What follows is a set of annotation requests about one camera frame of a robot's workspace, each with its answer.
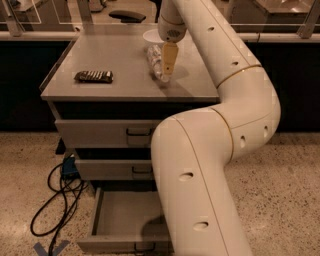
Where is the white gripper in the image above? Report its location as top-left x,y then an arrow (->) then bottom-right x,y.
158,14 -> 186,75

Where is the clear plastic water bottle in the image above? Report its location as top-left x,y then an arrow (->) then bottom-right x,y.
147,45 -> 170,83

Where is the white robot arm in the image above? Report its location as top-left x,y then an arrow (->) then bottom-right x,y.
151,0 -> 281,256

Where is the grey drawer cabinet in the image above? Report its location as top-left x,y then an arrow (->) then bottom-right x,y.
41,29 -> 219,191

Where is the top grey drawer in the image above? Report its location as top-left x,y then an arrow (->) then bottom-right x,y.
55,119 -> 160,148

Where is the grey drawer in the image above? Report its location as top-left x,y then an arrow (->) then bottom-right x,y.
55,119 -> 160,148
78,188 -> 173,256
75,160 -> 153,180

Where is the middle grey drawer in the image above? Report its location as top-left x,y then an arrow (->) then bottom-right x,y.
75,160 -> 153,180

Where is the bottom grey drawer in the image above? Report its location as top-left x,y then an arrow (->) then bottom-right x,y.
78,188 -> 173,256

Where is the white ceramic bowl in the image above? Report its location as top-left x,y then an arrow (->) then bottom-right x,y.
143,29 -> 163,44

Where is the black chair seat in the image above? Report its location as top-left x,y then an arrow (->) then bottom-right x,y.
109,10 -> 146,23

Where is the dark striped snack bag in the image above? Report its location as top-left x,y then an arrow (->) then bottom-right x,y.
74,71 -> 113,84

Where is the clear acrylic barrier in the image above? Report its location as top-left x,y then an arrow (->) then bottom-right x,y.
0,0 -> 320,41

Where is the blue power box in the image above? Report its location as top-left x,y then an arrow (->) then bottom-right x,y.
61,156 -> 79,180

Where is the black floor cable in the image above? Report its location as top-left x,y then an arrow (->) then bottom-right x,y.
30,162 -> 89,256

